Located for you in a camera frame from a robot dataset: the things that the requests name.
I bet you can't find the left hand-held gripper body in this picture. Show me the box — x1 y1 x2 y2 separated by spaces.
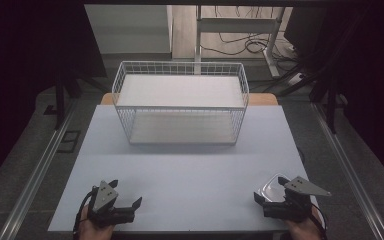
87 180 136 228

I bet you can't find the clear plastic container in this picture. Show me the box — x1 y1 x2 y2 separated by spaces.
257 172 290 203

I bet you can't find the silver metal floor rail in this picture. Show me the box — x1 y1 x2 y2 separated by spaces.
0 99 80 240
309 101 384 240

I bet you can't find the person's right hand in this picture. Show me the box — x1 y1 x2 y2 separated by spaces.
286 207 324 240

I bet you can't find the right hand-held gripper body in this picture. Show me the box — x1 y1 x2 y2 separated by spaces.
262 175 332 223

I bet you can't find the white wire two-tier rack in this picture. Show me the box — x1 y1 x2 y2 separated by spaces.
111 60 250 146

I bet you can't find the black metal stand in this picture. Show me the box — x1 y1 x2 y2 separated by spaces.
309 64 349 135
53 64 112 132

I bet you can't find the white metal desk frame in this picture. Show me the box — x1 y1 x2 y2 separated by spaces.
194 4 287 78

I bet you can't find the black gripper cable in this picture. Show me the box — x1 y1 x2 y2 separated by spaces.
72 187 98 240
309 202 328 240

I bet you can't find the person's left hand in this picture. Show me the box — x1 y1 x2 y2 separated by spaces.
78 204 116 240

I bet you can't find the white power strip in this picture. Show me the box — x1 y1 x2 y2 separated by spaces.
287 72 306 87

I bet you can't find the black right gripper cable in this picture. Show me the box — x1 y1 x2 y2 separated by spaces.
309 202 328 240

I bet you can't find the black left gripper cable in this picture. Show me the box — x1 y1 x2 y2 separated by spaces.
72 187 98 240

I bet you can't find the black floor cable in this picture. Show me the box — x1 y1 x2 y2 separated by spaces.
200 31 302 63

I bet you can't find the light blue table mat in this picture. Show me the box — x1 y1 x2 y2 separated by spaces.
47 104 319 233

